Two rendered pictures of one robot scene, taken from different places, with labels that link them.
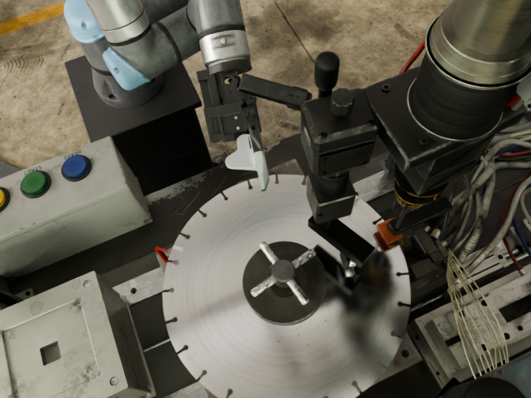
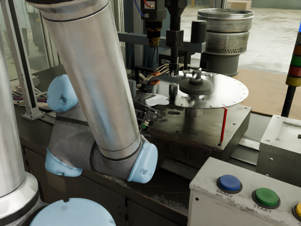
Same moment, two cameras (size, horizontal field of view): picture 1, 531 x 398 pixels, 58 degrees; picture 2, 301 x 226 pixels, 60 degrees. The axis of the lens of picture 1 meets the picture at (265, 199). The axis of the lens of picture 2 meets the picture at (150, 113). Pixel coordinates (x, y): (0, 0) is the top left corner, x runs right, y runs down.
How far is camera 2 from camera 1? 1.02 m
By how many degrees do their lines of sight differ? 81
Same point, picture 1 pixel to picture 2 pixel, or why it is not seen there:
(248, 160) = (160, 98)
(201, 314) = (230, 94)
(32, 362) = not seen: outside the picture
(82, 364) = (289, 128)
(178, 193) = (174, 202)
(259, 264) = (197, 87)
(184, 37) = not seen: hidden behind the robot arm
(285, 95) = not seen: hidden behind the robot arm
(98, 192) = (228, 165)
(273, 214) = (174, 94)
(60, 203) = (256, 177)
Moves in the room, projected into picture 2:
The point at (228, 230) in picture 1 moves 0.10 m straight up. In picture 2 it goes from (194, 99) to (196, 66)
